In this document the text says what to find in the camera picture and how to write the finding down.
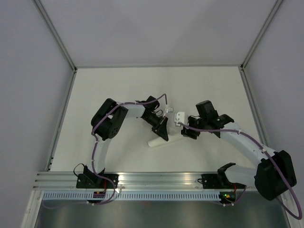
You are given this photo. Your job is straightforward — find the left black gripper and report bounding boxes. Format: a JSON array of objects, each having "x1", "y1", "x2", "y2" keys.
[{"x1": 142, "y1": 113, "x2": 168, "y2": 142}]

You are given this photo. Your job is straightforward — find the white cloth napkin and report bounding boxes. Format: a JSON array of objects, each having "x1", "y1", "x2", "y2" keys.
[{"x1": 148, "y1": 128, "x2": 183, "y2": 148}]

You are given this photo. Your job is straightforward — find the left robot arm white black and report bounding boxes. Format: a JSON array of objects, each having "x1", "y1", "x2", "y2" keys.
[{"x1": 76, "y1": 96, "x2": 169, "y2": 189}]

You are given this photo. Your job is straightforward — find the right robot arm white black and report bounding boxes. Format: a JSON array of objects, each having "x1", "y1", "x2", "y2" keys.
[{"x1": 174, "y1": 100, "x2": 297, "y2": 200}]

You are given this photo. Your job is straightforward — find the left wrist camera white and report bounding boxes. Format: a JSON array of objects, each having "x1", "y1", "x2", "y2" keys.
[{"x1": 163, "y1": 106, "x2": 174, "y2": 116}]

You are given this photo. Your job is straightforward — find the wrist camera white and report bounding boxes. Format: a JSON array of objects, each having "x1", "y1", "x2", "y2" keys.
[
  {"x1": 163, "y1": 106, "x2": 174, "y2": 116},
  {"x1": 174, "y1": 112, "x2": 186, "y2": 127}
]

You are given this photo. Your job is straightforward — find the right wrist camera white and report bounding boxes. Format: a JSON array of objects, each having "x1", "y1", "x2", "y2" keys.
[{"x1": 174, "y1": 112, "x2": 186, "y2": 127}]

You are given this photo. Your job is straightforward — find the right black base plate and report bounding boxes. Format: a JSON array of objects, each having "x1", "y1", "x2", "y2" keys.
[{"x1": 197, "y1": 173, "x2": 245, "y2": 190}]

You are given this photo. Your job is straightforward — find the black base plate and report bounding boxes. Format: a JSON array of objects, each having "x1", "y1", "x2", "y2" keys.
[
  {"x1": 76, "y1": 173, "x2": 119, "y2": 189},
  {"x1": 197, "y1": 173, "x2": 245, "y2": 190}
]

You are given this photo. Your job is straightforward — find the right side aluminium rail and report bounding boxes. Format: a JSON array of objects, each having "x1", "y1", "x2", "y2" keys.
[{"x1": 239, "y1": 67, "x2": 277, "y2": 172}]

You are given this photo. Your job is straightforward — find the aluminium rail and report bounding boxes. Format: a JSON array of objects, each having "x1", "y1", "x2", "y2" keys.
[
  {"x1": 33, "y1": 171, "x2": 292, "y2": 190},
  {"x1": 44, "y1": 68, "x2": 78, "y2": 171},
  {"x1": 239, "y1": 67, "x2": 277, "y2": 172}
]

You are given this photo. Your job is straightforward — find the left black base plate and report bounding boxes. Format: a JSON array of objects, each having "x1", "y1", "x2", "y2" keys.
[{"x1": 76, "y1": 173, "x2": 119, "y2": 189}]

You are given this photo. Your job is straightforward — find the left side aluminium rail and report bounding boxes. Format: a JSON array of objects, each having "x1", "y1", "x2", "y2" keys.
[{"x1": 44, "y1": 68, "x2": 78, "y2": 171}]

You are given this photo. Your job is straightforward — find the white slotted cable duct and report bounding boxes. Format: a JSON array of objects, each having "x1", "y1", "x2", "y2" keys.
[{"x1": 43, "y1": 190, "x2": 220, "y2": 201}]

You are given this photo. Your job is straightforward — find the aluminium front rail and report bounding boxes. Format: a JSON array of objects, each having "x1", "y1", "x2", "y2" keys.
[{"x1": 33, "y1": 171, "x2": 292, "y2": 190}]

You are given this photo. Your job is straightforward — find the left aluminium frame post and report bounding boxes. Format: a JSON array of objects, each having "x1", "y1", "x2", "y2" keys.
[{"x1": 32, "y1": 0, "x2": 77, "y2": 72}]

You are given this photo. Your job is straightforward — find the aluminium frame post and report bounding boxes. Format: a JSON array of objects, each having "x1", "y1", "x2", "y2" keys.
[
  {"x1": 32, "y1": 0, "x2": 77, "y2": 72},
  {"x1": 239, "y1": 0, "x2": 285, "y2": 71}
]

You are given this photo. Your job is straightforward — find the right aluminium frame post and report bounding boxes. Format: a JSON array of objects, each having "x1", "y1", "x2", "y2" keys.
[{"x1": 239, "y1": 0, "x2": 285, "y2": 71}]

